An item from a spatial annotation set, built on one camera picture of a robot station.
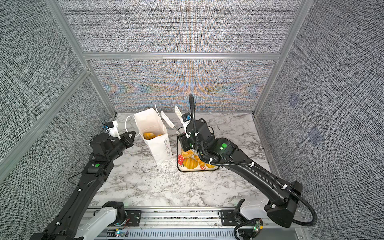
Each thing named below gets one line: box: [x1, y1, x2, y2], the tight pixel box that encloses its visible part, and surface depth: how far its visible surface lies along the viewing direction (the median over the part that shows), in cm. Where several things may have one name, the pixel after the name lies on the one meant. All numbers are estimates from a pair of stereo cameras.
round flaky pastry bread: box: [181, 149, 195, 158], surface depth 94 cm
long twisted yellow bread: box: [143, 132, 161, 140], surface depth 91 cm
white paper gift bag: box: [134, 104, 173, 165], surface depth 87 cm
